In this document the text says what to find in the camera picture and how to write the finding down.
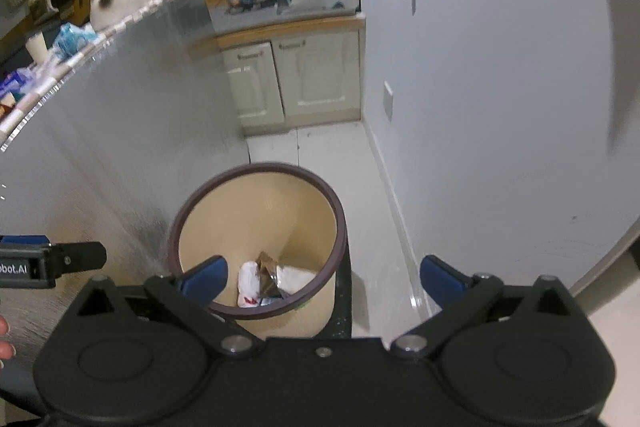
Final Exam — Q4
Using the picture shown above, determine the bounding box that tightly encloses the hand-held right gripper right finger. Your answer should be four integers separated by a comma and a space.
390, 254, 588, 358

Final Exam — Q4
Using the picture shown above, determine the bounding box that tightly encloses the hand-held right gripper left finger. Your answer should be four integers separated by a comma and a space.
55, 254, 258, 358

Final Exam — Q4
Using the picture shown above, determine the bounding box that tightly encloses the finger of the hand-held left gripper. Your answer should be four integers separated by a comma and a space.
50, 242, 108, 276

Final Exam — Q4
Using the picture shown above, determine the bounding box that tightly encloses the white red-printed plastic bag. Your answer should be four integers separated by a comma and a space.
236, 261, 263, 308

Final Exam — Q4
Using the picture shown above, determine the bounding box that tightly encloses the brown paper bag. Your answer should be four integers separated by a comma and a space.
256, 252, 282, 299

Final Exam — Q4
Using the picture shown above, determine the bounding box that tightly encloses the clear plastic bag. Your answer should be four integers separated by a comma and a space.
276, 265, 317, 299

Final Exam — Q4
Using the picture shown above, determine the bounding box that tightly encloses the beige waste bin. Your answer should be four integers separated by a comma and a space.
165, 163, 348, 340

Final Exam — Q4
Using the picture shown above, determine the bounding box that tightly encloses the blue snack wrapper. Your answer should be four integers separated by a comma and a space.
0, 68, 32, 98

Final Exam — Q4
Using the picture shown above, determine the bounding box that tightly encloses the teal snack wrapper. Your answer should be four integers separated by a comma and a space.
52, 23, 99, 58

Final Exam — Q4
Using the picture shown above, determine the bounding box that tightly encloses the person's left hand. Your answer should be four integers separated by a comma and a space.
0, 316, 17, 370

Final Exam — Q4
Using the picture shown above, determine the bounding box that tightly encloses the grey table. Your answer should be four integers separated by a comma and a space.
0, 0, 251, 410

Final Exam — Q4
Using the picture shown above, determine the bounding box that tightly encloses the white cup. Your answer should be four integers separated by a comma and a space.
26, 32, 49, 64

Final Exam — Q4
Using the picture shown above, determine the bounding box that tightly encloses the cream floor cabinet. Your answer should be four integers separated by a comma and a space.
215, 14, 367, 138

